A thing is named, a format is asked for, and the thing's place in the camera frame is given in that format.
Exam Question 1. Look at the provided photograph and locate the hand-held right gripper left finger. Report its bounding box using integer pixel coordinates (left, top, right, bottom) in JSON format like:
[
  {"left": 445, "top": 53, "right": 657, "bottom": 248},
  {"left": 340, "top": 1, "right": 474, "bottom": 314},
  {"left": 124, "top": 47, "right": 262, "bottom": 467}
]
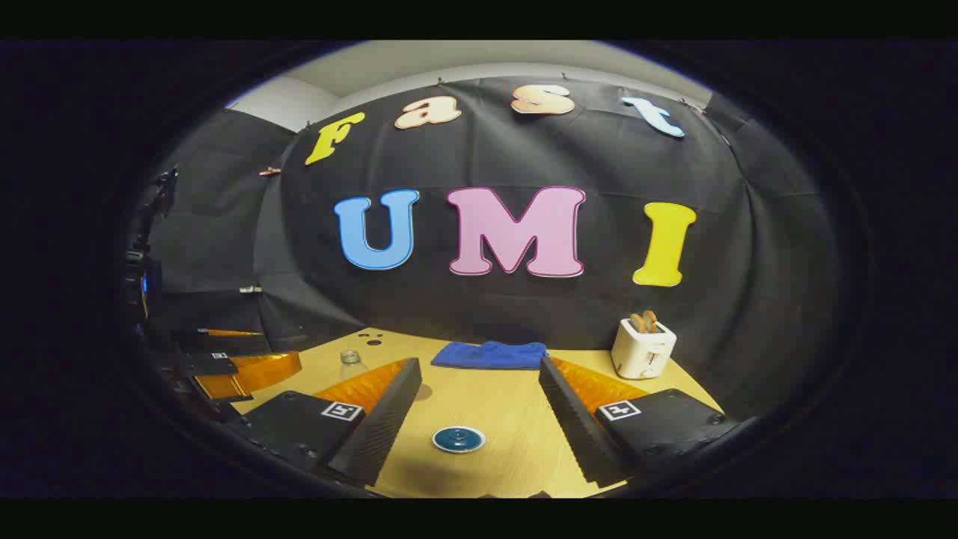
[{"left": 225, "top": 357, "right": 424, "bottom": 487}]

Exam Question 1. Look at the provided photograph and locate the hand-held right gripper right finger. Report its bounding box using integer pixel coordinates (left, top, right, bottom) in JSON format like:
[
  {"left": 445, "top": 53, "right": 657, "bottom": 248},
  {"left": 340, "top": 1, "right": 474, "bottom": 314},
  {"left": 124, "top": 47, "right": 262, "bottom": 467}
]
[{"left": 539, "top": 355, "right": 742, "bottom": 487}]

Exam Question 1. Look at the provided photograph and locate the blue ceramic teacup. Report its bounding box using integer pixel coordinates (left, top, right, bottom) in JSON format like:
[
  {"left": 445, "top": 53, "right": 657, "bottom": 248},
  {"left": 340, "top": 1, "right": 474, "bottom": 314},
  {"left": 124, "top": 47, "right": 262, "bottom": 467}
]
[{"left": 432, "top": 425, "right": 487, "bottom": 455}]

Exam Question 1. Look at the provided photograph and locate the blue teacup lid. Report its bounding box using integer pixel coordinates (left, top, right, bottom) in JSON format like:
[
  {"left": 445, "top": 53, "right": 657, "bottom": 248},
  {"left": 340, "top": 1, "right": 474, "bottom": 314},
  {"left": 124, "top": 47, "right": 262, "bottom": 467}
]
[{"left": 436, "top": 427, "right": 482, "bottom": 452}]

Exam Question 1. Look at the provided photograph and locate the white toaster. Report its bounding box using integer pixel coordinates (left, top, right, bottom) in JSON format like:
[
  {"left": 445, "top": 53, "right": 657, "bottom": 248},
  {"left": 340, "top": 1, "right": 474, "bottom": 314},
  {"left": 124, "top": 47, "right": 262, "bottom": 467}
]
[{"left": 611, "top": 317, "right": 678, "bottom": 380}]

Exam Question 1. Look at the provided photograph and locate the blue folded towel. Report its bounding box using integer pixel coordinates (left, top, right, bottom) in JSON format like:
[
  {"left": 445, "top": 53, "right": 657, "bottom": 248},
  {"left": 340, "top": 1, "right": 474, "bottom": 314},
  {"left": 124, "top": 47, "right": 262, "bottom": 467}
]
[{"left": 430, "top": 341, "right": 549, "bottom": 371}]

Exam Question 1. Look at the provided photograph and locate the black backdrop cloth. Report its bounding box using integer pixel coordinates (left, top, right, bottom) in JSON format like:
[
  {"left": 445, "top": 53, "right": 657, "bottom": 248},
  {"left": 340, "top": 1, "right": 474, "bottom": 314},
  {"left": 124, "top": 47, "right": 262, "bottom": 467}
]
[{"left": 146, "top": 75, "right": 846, "bottom": 420}]

